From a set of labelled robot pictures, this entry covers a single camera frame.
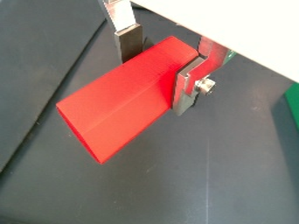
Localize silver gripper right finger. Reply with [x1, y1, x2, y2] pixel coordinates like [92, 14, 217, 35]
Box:
[172, 36, 228, 116]

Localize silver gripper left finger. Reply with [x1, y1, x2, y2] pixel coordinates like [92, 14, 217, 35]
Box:
[97, 0, 142, 62]

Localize red hexagonal prism block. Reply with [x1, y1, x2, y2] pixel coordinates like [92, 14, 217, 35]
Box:
[55, 37, 197, 163]

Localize green shape sorter board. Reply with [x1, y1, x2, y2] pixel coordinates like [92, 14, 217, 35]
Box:
[284, 83, 299, 129]

